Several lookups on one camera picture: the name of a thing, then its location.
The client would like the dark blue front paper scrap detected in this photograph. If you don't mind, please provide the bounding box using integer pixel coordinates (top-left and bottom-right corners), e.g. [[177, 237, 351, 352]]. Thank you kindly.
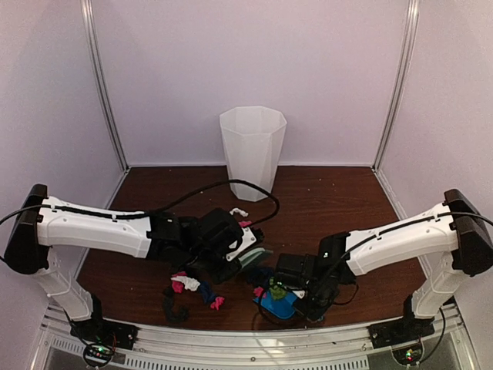
[[197, 281, 217, 304]]

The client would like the small pink scrap near front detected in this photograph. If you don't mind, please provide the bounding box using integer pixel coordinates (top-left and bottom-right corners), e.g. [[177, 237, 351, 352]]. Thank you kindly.
[[210, 296, 225, 311]]

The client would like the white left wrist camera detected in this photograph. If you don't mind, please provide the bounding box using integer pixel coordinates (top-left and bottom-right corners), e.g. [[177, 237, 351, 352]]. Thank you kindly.
[[225, 227, 264, 263]]

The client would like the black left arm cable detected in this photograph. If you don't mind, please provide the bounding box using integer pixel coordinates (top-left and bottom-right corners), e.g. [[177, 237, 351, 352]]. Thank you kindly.
[[0, 179, 280, 232]]

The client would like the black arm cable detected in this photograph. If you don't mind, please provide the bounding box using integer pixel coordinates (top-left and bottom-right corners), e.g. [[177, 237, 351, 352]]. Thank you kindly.
[[0, 179, 280, 232], [257, 246, 359, 327]]

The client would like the green paper scrap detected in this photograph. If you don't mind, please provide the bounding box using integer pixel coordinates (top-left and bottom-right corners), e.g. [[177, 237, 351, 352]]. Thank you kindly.
[[269, 284, 287, 301]]

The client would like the aluminium left frame rail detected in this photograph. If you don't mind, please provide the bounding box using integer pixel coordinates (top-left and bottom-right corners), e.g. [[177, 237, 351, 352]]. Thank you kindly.
[[80, 0, 130, 206]]

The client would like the translucent white waste bin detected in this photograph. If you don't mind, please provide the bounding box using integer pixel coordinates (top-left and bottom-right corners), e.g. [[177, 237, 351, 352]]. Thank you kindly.
[[220, 106, 287, 192]]

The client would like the aluminium right frame rail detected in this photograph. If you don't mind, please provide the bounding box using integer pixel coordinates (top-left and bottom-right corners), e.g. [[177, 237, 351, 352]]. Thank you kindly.
[[371, 0, 420, 220]]

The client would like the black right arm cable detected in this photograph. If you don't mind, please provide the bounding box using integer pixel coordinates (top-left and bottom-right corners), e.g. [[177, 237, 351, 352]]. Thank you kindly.
[[257, 246, 359, 327]]

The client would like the aluminium frame rail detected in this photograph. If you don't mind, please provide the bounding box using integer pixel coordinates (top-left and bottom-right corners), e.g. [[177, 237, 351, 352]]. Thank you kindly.
[[371, 0, 420, 220], [80, 0, 130, 206]]

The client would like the dark blue paper scrap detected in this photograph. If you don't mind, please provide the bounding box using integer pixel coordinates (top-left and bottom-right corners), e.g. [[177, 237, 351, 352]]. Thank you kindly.
[[246, 267, 274, 287], [197, 281, 217, 304]]

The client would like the black curled paper scrap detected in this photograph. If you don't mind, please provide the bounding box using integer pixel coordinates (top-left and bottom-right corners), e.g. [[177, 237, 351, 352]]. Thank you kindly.
[[163, 296, 189, 324]]

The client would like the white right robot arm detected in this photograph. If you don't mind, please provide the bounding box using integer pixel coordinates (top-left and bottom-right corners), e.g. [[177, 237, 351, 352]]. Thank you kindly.
[[273, 189, 492, 341]]

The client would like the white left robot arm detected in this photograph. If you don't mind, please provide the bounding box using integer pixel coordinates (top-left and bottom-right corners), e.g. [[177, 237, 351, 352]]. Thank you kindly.
[[3, 184, 257, 342]]

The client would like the long white paper scrap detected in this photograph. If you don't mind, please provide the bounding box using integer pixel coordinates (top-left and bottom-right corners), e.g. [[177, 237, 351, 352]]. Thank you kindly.
[[230, 207, 249, 217]]

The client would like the blue plastic dustpan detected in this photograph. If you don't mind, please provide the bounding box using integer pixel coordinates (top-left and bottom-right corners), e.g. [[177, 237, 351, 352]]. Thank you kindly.
[[258, 291, 304, 320]]

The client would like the mint green hand brush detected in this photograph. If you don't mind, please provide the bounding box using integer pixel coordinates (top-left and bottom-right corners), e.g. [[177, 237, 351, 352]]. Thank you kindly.
[[238, 247, 273, 270]]

